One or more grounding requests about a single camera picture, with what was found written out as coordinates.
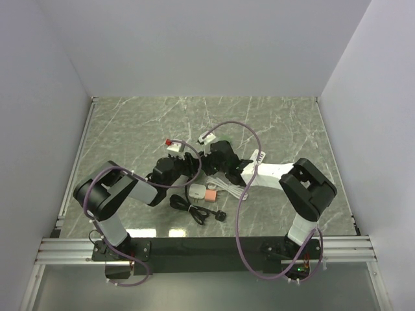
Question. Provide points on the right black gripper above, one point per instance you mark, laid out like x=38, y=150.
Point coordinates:
x=205, y=160

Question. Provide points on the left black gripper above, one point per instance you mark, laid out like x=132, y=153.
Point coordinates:
x=190, y=164

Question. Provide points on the green power strip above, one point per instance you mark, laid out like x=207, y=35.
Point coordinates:
x=229, y=139

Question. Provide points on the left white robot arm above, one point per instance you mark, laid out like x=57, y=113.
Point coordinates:
x=102, y=193

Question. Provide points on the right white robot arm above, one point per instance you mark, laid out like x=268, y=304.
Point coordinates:
x=309, y=191

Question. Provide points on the white square charger plug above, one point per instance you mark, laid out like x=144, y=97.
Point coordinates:
x=197, y=191

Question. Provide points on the white USB power strip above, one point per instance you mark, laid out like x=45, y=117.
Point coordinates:
x=258, y=156

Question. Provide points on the pink square adapter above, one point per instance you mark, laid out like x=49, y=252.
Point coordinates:
x=211, y=195

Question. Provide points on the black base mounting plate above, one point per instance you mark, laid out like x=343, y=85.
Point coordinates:
x=267, y=254

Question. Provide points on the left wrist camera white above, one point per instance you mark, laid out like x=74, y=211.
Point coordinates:
x=175, y=148

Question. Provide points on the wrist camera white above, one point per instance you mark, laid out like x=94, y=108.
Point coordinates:
x=207, y=137
x=175, y=148

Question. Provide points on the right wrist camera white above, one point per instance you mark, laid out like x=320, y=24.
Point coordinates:
x=207, y=137

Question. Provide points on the aluminium frame rail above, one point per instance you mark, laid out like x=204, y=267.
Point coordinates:
x=75, y=251

